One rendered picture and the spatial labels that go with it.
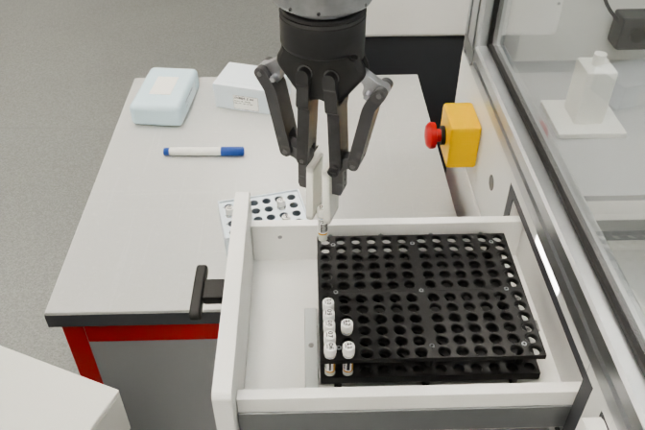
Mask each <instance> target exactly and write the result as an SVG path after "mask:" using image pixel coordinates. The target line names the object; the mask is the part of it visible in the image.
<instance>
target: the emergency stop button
mask: <svg viewBox="0 0 645 430"><path fill-rule="evenodd" d="M424 140H425V145H426V147H428V148H429V149H435V148H436V146H437V142H441V140H442V131H441V129H437V125H436V123H435V122H429V123H428V124H427V125H426V126H425V131H424Z"/></svg>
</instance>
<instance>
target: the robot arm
mask: <svg viewBox="0 0 645 430"><path fill-rule="evenodd" d="M371 1H372V0H273V2H274V3H275V4H276V5H277V6H278V7H279V30H280V42H281V48H280V50H279V52H278V54H277V57H275V58H272V57H266V58H265V59H264V60H263V61H262V62H261V63H260V64H259V65H258V66H257V67H256V68H255V69H254V75H255V77H256V79H257V80H258V81H259V83H260V84H261V86H262V88H263V89H264V91H265V95H266V99H267V103H268V107H269V111H270V114H271V118H272V121H273V125H274V129H275V136H276V140H277V144H278V148H279V151H280V153H281V154H282V155H284V156H289V155H290V156H292V157H293V158H295V159H296V160H297V163H298V164H299V186H300V187H304V188H306V218H307V219H308V220H313V219H314V217H315V215H316V213H317V207H318V206H319V205H320V204H322V210H323V223H324V224H328V225H329V224H330V223H331V221H332V219H333V217H334V216H335V214H336V212H337V210H338V208H339V196H341V195H342V193H343V191H344V190H345V188H346V185H347V169H348V170H350V171H353V172H354V171H357V170H358V168H359V166H360V165H361V163H362V161H363V159H364V157H365V155H366V153H367V149H368V146H369V143H370V138H371V134H372V131H373V127H374V124H375V121H376V117H377V114H378V110H379V108H380V105H381V104H382V103H383V102H384V101H385V99H386V97H387V96H388V94H389V92H390V90H391V89H392V87H393V85H394V83H393V81H392V80H391V79H390V78H383V79H382V80H381V79H380V78H379V77H377V76H376V75H375V74H373V73H372V72H371V71H369V69H370V65H369V62H368V60H367V58H366V55H365V39H366V17H367V6H368V5H369V4H370V2H371ZM284 74H285V75H286V76H287V78H288V79H289V80H290V82H291V83H292V85H293V86H294V88H295V89H296V91H297V92H296V107H297V108H298V128H297V124H296V120H295V116H294V112H293V108H292V104H291V100H290V95H289V91H288V87H287V83H286V80H285V77H284ZM359 83H362V85H363V87H364V89H363V98H364V100H366V102H365V104H364V106H363V108H362V110H361V114H360V117H359V121H358V125H357V128H356V132H355V135H354V138H353V142H352V146H351V149H350V152H349V151H348V126H347V101H348V94H349V93H350V92H351V91H352V90H353V89H354V88H355V87H356V86H357V85H358V84H359ZM319 100H321V101H324V112H325V113H326V115H327V134H328V153H329V160H328V162H327V163H326V165H325V166H324V168H323V153H320V152H316V153H315V151H316V150H317V148H318V147H319V145H318V146H317V147H316V144H317V125H318V105H319ZM314 153H315V155H314Z"/></svg>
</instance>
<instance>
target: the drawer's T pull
mask: <svg viewBox="0 0 645 430"><path fill-rule="evenodd" d="M207 275H208V268H207V266H206V265H198V266H197V268H196V273H195V279H194V285H193V291H192V297H191V302H190V308H189V320H190V321H199V320H200V319H201V318H202V313H203V304H222V301H223V293H224V285H225V280H224V279H207Z"/></svg>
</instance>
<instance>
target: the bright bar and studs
mask: <svg viewBox="0 0 645 430"><path fill-rule="evenodd" d="M304 341H305V388H319V369H318V332H317V308H305V309H304Z"/></svg>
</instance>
